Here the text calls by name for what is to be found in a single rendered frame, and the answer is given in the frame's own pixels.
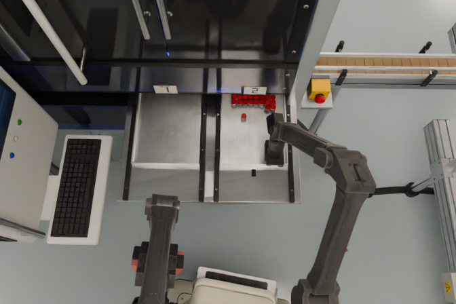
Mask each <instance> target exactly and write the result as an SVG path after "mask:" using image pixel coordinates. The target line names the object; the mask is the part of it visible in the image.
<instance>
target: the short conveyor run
mask: <svg viewBox="0 0 456 304"><path fill-rule="evenodd" d="M344 43H345V42H344V41H342V40H341V41H340V42H339V45H337V48H336V50H335V52H320V55H319V58H318V61H317V63H316V66H315V68H314V70H313V73H312V75H329V76H330V86H331V88H367V89H427V90H456V54H429V53H428V50H429V48H430V46H431V45H432V42H431V41H428V42H427V43H426V45H425V46H423V48H422V49H421V50H420V52H419V53H418V54H407V53H345V52H341V50H342V49H343V45H344Z"/></svg>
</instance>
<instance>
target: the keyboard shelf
mask: <svg viewBox="0 0 456 304"><path fill-rule="evenodd" d="M68 138H80V139H101V140H102V142H101V147H100V156H99V160H98V169H97V175H96V183H95V188H94V197H93V202H92V211H91V216H90V225H89V229H88V237H51V236H50V235H51V230H52V223H53V220H54V212H55V208H56V201H57V197H58V190H59V186H60V179H61V174H62V167H63V163H64V156H65V152H66V147H67V140H68ZM112 145H113V137H112V136H109V135H74V134H68V135H66V137H65V141H64V148H63V152H62V159H61V163H60V170H59V174H58V176H50V175H49V177H48V181H47V187H46V192H45V198H44V202H43V209H42V213H41V219H40V221H50V225H49V229H48V233H47V240H46V242H47V243H48V244H68V245H98V244H99V240H100V230H101V225H102V216H103V210H104V204H105V195H106V190H107V181H108V175H109V165H110V160H111V150H112Z"/></svg>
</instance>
